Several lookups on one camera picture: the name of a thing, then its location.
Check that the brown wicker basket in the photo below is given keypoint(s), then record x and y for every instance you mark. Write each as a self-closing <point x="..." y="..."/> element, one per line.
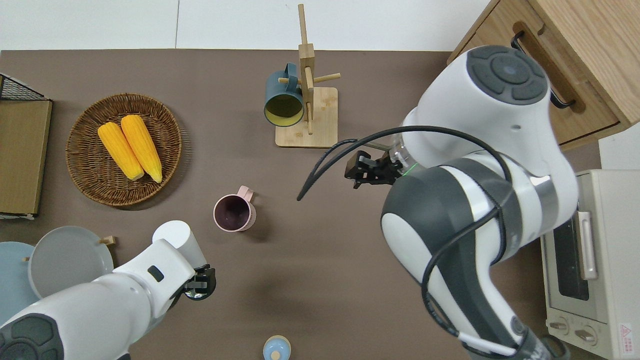
<point x="90" y="175"/>

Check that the wooden plate rack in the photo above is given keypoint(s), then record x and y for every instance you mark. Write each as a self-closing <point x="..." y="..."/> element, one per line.
<point x="107" y="240"/>

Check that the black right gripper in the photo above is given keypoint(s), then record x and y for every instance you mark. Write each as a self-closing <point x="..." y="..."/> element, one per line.
<point x="385" y="169"/>

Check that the pink mug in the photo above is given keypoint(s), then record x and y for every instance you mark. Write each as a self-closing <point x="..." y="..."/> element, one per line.
<point x="234" y="212"/>

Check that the teal mug yellow inside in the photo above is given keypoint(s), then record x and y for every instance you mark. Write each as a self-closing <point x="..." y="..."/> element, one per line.
<point x="282" y="90"/>

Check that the wooden mug rack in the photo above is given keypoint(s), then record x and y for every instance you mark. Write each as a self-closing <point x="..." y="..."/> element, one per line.
<point x="320" y="125"/>

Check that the wooden cabinet box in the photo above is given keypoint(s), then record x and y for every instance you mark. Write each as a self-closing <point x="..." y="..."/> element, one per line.
<point x="600" y="50"/>

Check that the white toaster oven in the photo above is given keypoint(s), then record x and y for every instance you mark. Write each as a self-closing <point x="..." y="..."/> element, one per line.
<point x="615" y="280"/>

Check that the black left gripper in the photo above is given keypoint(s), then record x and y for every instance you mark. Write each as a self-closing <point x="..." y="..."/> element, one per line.
<point x="197" y="280"/>

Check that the yellow corn cob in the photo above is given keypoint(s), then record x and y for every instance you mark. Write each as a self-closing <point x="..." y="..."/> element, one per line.
<point x="120" y="150"/>
<point x="142" y="145"/>

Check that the brown table mat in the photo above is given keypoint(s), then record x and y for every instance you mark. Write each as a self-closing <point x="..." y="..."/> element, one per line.
<point x="300" y="260"/>

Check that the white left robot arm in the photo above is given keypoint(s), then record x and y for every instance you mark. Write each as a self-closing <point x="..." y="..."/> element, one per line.
<point x="100" y="305"/>

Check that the silver oven knob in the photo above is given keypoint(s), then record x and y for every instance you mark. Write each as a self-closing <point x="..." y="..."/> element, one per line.
<point x="560" y="326"/>
<point x="586" y="335"/>

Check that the grey plate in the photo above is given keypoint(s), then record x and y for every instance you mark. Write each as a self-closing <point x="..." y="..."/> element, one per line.
<point x="65" y="255"/>

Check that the light blue plate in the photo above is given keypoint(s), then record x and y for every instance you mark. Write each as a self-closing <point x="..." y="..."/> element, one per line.
<point x="12" y="280"/>

